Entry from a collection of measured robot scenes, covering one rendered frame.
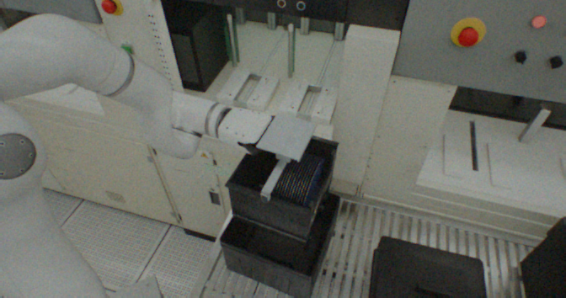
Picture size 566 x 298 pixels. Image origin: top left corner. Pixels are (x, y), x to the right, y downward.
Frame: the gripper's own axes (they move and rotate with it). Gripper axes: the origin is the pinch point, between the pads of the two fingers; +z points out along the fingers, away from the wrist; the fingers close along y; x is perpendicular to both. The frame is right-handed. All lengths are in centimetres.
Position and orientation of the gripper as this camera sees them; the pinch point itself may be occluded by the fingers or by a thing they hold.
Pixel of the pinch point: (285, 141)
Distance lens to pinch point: 81.1
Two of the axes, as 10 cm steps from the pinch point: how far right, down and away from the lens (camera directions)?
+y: -3.8, 6.6, -6.4
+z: 9.2, 2.8, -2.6
